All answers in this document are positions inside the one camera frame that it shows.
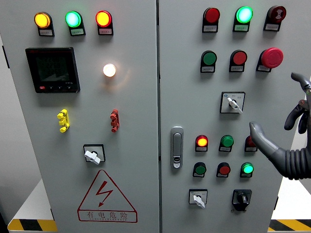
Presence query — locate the red buzzer with wave symbol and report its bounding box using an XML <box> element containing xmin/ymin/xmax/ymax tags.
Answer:
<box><xmin>263</xmin><ymin>5</ymin><xmax>287</xmax><ymax>32</ymax></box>

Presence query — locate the white-handle turn switch, plain plate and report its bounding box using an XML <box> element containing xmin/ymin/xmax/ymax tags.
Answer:
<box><xmin>83</xmin><ymin>144</ymin><xmax>106</xmax><ymax>166</ymax></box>

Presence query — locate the small white-handle turn switch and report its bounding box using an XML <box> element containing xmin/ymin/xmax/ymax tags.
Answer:
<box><xmin>188</xmin><ymin>189</ymin><xmax>208</xmax><ymax>209</ymax></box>

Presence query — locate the dark red round lamp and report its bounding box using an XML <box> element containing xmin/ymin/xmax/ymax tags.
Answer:
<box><xmin>202</xmin><ymin>7</ymin><xmax>221</xmax><ymax>33</ymax></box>

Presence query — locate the black display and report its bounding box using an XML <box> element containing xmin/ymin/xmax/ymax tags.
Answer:
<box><xmin>25</xmin><ymin>47</ymin><xmax>81</xmax><ymax>94</ymax></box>

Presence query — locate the yellow round lamp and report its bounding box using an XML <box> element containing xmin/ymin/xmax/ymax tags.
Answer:
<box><xmin>34</xmin><ymin>11</ymin><xmax>55</xmax><ymax>37</ymax></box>

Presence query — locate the grey cabinet door with lock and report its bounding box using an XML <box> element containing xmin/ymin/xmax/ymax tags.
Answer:
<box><xmin>158</xmin><ymin>0</ymin><xmax>311</xmax><ymax>233</ymax></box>

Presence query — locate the black yellow striped tape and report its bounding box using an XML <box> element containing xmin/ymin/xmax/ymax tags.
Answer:
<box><xmin>7</xmin><ymin>218</ymin><xmax>58</xmax><ymax>233</ymax></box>
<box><xmin>268</xmin><ymin>219</ymin><xmax>311</xmax><ymax>232</ymax></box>

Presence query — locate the small red push button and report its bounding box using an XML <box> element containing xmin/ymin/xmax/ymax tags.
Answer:
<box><xmin>216</xmin><ymin>162</ymin><xmax>231</xmax><ymax>178</ymax></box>

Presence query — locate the small green lit lamp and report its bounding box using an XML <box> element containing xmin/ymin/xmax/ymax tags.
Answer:
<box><xmin>240</xmin><ymin>162</ymin><xmax>255</xmax><ymax>178</ymax></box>

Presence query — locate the white lamp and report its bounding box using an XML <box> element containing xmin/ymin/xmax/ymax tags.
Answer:
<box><xmin>102</xmin><ymin>63</ymin><xmax>117</xmax><ymax>78</ymax></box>

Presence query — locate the red warning triangle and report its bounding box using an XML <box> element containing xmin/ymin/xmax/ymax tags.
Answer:
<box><xmin>77</xmin><ymin>169</ymin><xmax>138</xmax><ymax>223</ymax></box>

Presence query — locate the small yellow handle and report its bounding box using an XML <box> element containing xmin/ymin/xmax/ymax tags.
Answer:
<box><xmin>56</xmin><ymin>109</ymin><xmax>70</xmax><ymax>133</ymax></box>

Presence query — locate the red lit round lamp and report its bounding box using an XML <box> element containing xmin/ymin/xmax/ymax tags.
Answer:
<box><xmin>95</xmin><ymin>10</ymin><xmax>114</xmax><ymax>36</ymax></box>

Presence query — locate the silver door lock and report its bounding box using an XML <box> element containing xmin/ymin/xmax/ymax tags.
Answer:
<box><xmin>170</xmin><ymin>126</ymin><xmax>184</xmax><ymax>170</ymax></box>

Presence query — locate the grey cabinet door with display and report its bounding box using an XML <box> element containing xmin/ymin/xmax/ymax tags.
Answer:
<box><xmin>0</xmin><ymin>0</ymin><xmax>160</xmax><ymax>233</ymax></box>

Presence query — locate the large white-handle turn switch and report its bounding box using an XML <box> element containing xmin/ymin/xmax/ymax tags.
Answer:
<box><xmin>220</xmin><ymin>91</ymin><xmax>246</xmax><ymax>115</ymax></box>

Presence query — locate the green lit round lamp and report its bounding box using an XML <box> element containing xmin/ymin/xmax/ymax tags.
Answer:
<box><xmin>232</xmin><ymin>6</ymin><xmax>254</xmax><ymax>33</ymax></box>
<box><xmin>65</xmin><ymin>10</ymin><xmax>86</xmax><ymax>37</ymax></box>

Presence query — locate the black-handle turn switch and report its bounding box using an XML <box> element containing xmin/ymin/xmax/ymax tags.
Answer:
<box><xmin>231</xmin><ymin>189</ymin><xmax>253</xmax><ymax>213</ymax></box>

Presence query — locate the small red lit lamp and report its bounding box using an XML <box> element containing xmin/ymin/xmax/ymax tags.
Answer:
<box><xmin>195</xmin><ymin>134</ymin><xmax>209</xmax><ymax>152</ymax></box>

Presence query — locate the small red handle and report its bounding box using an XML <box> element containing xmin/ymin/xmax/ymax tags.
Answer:
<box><xmin>110</xmin><ymin>109</ymin><xmax>120</xmax><ymax>133</ymax></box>

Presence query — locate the large red stop button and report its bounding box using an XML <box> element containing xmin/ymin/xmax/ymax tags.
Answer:
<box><xmin>256</xmin><ymin>47</ymin><xmax>284</xmax><ymax>73</ymax></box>

